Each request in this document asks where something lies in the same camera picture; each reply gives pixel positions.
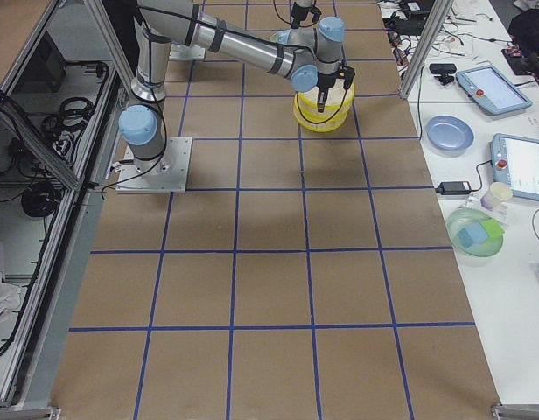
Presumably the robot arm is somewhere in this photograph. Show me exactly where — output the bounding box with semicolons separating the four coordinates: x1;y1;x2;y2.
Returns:
290;0;322;29
110;1;349;191

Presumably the blue plate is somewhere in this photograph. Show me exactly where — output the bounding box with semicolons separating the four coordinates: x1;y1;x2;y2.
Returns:
425;115;474;157

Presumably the far teach pendant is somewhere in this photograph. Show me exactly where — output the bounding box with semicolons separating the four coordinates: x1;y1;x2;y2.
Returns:
455;65;532;116

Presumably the aluminium frame post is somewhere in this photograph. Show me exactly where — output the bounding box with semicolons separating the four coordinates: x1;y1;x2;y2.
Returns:
399;0;453;99

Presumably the near teach pendant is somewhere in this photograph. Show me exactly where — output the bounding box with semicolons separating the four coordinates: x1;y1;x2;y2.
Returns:
490;133;539;201

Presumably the teach pendant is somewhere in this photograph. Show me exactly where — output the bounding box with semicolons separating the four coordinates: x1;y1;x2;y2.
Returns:
455;65;532;116
490;133;539;201

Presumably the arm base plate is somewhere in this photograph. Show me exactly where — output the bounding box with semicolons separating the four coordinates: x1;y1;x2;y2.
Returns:
115;137;193;193

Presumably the paper cup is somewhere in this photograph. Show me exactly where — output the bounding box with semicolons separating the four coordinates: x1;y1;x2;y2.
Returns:
480;182;513;209

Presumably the black charger brick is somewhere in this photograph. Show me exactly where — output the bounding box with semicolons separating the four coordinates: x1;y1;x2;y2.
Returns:
435;181;477;196

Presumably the black webcam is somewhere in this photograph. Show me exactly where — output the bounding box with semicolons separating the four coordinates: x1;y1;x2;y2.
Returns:
429;63;457;86

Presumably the light green plate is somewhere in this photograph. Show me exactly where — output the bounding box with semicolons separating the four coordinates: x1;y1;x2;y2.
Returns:
269;30;291;45

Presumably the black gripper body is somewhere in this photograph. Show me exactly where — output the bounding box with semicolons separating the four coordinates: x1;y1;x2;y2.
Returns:
317;72;337;102

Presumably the yellow bamboo steamer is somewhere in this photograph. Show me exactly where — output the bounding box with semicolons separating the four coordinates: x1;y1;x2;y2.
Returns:
293;80;356;121
293;103;349;133

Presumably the green bowl with blocks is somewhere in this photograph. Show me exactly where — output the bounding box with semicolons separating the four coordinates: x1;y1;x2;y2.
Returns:
446;207;505;257

